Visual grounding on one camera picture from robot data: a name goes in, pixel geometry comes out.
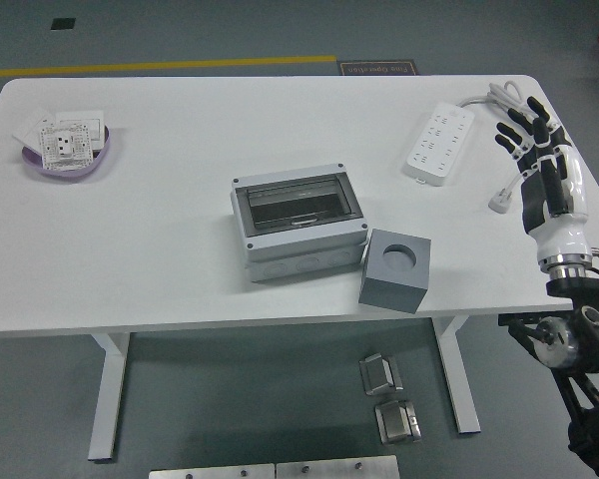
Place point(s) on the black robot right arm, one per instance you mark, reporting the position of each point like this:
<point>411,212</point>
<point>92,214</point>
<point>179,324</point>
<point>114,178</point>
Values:
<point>579,292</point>

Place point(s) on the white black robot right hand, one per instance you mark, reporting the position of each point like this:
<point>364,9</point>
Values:
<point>559,219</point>

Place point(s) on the purple bowl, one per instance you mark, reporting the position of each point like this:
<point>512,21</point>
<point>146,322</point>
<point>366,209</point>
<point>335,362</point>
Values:
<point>97,162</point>

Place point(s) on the grey electrical box with lid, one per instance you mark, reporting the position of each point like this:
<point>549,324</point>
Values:
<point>299,262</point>

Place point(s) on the white switch plate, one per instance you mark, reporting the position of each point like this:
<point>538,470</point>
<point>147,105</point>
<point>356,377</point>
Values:
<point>92,125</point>

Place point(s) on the white socket panel with print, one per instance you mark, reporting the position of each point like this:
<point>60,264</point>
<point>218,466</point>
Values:
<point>62,144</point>

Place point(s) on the white power strip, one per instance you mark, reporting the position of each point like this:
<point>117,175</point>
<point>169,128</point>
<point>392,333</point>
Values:
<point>439,144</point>

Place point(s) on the white flat plate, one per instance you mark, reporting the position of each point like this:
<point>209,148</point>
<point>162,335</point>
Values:
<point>27,135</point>

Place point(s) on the grey cube with round hole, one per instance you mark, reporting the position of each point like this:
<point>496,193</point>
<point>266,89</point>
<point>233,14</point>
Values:
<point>387,294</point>

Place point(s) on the small metal bracket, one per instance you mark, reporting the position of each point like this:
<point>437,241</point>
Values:
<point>379,374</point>
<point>397,423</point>

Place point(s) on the flat metal plate with screws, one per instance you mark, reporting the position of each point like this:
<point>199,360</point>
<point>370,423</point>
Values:
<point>209,473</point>
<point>337,469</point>

